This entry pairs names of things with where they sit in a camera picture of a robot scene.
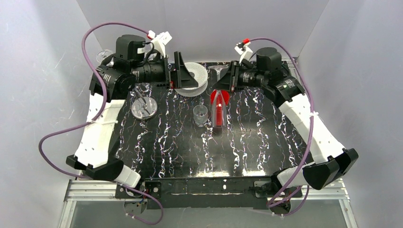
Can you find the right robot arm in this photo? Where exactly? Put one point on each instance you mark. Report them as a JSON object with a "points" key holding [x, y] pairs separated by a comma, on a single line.
{"points": [[331, 160]]}

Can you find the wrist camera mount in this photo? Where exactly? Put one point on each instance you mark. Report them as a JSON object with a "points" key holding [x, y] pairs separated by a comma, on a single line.
{"points": [[243, 50], [160, 41]]}

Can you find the clear martini glass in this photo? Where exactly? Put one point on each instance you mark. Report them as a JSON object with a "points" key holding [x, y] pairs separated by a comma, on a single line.
{"points": [[102, 55]]}

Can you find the white filament spool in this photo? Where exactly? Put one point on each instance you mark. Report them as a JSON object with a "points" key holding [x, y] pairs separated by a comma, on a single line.
{"points": [[200, 74]]}

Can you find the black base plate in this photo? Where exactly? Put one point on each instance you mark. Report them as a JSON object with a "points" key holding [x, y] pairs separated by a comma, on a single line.
{"points": [[219, 192]]}

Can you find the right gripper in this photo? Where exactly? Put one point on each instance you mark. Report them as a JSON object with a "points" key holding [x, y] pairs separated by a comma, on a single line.
{"points": [[234, 75]]}

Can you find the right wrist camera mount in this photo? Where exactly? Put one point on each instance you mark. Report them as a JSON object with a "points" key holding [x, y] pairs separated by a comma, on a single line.
{"points": [[243, 50]]}

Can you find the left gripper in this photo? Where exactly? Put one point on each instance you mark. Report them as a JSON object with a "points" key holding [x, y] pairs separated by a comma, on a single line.
{"points": [[173, 73]]}

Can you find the red wine glass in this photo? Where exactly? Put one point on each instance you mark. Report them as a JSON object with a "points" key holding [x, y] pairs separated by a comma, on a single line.
{"points": [[219, 101]]}

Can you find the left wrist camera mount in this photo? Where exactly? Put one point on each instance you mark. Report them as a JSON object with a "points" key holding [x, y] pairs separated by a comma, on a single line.
{"points": [[160, 41]]}

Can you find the clear champagne flute glass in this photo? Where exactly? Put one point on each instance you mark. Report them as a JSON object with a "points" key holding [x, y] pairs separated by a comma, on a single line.
{"points": [[217, 70]]}

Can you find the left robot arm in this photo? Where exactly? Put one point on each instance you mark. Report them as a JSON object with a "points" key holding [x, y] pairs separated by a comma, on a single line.
{"points": [[109, 88]]}

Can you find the clear wine glass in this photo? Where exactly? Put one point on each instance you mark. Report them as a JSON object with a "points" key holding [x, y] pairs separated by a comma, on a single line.
{"points": [[200, 115]]}

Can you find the chrome wine glass rack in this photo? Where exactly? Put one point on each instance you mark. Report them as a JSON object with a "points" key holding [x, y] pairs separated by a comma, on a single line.
{"points": [[143, 106]]}

